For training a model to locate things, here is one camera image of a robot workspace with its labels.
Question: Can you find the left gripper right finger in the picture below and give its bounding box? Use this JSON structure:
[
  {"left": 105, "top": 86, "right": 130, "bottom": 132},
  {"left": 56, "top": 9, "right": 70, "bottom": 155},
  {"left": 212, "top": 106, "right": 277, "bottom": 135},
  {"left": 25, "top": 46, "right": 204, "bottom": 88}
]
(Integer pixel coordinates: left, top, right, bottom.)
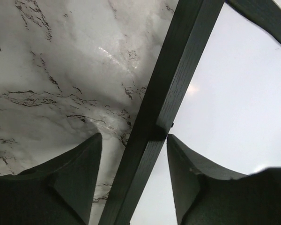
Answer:
[{"left": 167, "top": 135, "right": 281, "bottom": 225}]

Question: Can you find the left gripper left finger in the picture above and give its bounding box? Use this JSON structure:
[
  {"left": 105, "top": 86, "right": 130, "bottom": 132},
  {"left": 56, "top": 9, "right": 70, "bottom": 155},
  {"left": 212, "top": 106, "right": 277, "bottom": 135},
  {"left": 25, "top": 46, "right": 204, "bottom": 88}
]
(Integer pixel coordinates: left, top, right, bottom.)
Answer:
[{"left": 0, "top": 133, "right": 102, "bottom": 225}]

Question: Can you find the black picture frame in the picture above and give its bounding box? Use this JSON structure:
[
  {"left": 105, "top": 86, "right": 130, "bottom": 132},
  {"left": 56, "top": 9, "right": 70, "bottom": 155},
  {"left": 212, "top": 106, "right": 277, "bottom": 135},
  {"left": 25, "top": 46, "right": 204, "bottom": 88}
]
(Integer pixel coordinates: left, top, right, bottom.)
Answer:
[{"left": 98, "top": 0, "right": 281, "bottom": 225}]

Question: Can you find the sunflower photo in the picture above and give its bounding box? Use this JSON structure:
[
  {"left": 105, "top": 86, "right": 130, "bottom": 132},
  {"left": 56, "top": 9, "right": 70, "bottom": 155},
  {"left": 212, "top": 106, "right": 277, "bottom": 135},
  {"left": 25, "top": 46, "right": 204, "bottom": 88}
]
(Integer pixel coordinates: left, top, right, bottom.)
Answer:
[{"left": 170, "top": 4, "right": 281, "bottom": 174}]

